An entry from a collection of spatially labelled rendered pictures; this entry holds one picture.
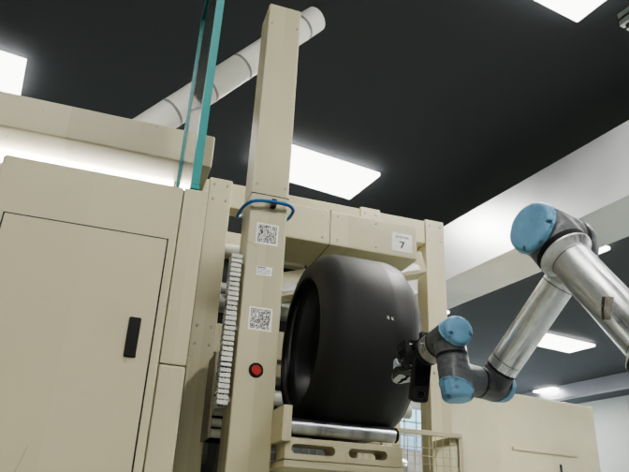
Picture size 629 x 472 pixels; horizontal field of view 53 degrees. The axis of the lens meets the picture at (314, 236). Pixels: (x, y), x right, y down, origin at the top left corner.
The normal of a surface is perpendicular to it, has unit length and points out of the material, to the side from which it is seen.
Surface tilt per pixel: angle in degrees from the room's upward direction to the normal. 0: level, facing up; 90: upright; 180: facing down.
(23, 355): 90
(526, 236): 84
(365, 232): 90
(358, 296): 75
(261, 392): 90
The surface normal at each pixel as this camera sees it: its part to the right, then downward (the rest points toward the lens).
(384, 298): 0.32, -0.63
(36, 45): -0.04, 0.91
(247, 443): 0.32, -0.38
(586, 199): -0.88, -0.23
